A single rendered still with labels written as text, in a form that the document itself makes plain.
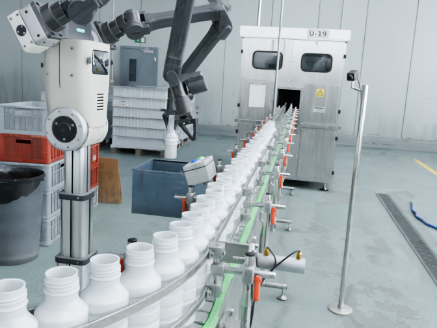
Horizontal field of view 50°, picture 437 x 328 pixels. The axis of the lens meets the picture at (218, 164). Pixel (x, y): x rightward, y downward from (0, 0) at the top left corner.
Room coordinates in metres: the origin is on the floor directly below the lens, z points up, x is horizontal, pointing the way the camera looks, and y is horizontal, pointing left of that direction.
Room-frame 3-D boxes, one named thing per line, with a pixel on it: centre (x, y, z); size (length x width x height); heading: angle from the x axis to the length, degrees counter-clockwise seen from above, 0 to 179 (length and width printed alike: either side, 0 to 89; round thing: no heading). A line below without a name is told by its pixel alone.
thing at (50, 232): (3.89, 1.50, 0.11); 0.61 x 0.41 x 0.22; 176
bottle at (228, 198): (1.07, -0.01, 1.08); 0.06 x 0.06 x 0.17
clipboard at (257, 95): (6.34, -0.46, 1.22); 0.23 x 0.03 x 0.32; 81
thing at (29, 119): (3.89, 1.50, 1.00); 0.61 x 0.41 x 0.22; 178
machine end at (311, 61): (7.03, -1.00, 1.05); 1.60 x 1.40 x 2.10; 171
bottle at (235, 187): (1.19, -0.03, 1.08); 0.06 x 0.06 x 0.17
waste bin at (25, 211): (3.33, 1.48, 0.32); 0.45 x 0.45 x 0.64
